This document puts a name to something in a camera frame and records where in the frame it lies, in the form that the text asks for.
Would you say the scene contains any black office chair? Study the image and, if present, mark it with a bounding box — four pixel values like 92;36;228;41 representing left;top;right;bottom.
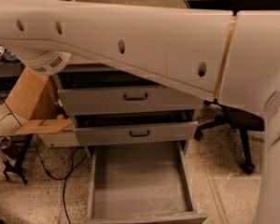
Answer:
194;0;280;174

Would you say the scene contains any grey middle drawer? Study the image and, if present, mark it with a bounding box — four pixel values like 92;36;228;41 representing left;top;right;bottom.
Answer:
75;110;198;146

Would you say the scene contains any black floor cable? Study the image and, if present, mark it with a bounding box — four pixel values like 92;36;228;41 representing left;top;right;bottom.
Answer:
0;91;88;224

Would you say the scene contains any white box on floor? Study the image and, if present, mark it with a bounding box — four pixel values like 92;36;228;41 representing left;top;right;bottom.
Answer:
39;125;79;147

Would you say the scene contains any low grey shelf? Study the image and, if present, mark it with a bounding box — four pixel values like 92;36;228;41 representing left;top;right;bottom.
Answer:
0;62;24;77

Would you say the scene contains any grey top drawer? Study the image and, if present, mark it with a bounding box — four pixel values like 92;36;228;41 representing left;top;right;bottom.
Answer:
57;71;203;115

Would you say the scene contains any grey drawer cabinet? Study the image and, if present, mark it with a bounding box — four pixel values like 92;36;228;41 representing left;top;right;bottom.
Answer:
54;7;190;154

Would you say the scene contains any black tripod stand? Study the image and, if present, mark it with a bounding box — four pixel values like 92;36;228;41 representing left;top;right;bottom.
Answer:
0;134;32;184

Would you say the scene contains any blue patterned bowl right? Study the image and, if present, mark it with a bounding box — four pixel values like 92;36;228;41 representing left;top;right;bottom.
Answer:
4;50;20;63

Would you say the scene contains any open cardboard box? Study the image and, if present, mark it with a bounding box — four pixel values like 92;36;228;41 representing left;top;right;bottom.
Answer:
6;67;73;134

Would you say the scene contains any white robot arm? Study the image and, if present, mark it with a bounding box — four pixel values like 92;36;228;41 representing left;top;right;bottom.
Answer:
0;0;280;224

